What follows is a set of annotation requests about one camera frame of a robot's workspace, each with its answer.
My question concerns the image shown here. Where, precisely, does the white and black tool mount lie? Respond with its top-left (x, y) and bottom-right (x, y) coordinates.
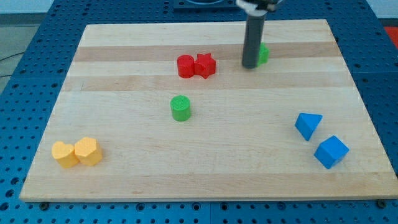
top-left (236, 0), bottom-right (283, 16)

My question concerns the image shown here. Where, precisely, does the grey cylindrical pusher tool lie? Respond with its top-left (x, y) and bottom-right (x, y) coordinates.
top-left (242, 15), bottom-right (266, 69)

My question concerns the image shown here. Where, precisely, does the green star block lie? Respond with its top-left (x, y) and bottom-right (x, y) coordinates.
top-left (257, 43), bottom-right (270, 67)

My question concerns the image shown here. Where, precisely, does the red star block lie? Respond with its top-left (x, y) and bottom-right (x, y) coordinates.
top-left (194, 53), bottom-right (216, 79)

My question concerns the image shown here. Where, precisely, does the red cylinder block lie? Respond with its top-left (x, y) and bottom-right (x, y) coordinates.
top-left (177, 55), bottom-right (195, 78)

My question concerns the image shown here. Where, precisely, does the green cylinder block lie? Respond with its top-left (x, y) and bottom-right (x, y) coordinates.
top-left (170, 95), bottom-right (191, 121)

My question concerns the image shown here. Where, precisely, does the blue triangle block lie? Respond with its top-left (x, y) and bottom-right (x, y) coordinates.
top-left (295, 113), bottom-right (323, 141)

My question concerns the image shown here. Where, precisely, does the wooden board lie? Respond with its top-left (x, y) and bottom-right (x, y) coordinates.
top-left (20, 19), bottom-right (397, 202)

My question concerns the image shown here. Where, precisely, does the blue cube block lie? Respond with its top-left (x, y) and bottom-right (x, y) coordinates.
top-left (314, 136), bottom-right (349, 169)

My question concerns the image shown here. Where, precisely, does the yellow hexagon block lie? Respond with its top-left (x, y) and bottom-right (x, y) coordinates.
top-left (75, 137), bottom-right (103, 166)

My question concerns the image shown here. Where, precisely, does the yellow heart block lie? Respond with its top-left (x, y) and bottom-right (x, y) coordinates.
top-left (52, 141), bottom-right (79, 169)

